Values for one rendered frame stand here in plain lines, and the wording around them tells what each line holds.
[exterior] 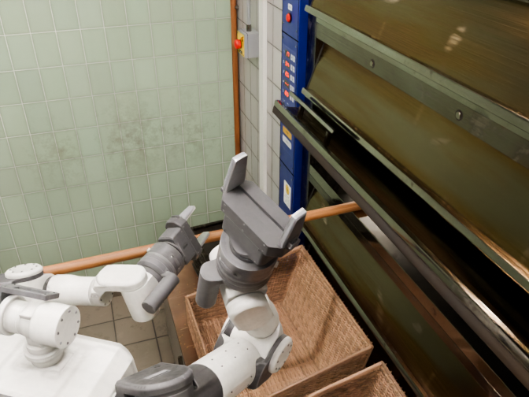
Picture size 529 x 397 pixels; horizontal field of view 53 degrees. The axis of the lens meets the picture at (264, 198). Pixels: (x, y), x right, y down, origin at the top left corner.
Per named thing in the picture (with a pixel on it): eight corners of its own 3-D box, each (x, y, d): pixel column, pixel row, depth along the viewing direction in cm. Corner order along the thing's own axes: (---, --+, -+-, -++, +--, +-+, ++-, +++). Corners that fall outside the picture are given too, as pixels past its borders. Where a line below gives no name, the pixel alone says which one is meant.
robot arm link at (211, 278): (283, 277, 78) (269, 309, 87) (260, 218, 83) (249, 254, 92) (210, 294, 74) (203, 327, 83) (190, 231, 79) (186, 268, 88)
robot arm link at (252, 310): (265, 300, 79) (279, 325, 91) (247, 250, 84) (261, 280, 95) (225, 316, 79) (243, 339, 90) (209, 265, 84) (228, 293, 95)
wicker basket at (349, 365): (301, 295, 218) (303, 242, 203) (368, 406, 173) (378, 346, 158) (185, 324, 204) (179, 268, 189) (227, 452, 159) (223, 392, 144)
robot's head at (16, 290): (32, 347, 79) (40, 296, 79) (-17, 336, 80) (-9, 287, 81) (57, 339, 85) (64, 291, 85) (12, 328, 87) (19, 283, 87)
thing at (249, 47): (253, 50, 230) (253, 27, 224) (260, 57, 222) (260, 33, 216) (237, 52, 228) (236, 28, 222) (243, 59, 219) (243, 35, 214)
